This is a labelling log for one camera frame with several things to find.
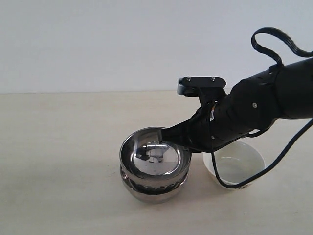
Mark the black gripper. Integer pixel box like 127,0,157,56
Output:
160,71,279,153

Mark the white ceramic patterned bowl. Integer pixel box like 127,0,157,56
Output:
214,141,266,185

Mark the ribbed stainless steel bowl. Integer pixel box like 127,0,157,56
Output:
119,127,191,194

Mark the smooth stainless steel bowl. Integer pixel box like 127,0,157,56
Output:
120,171,189,204

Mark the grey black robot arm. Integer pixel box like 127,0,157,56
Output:
158,59,313,152

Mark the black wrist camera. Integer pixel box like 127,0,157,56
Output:
177,76,226,106

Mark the black cable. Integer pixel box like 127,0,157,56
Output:
209,26,313,189

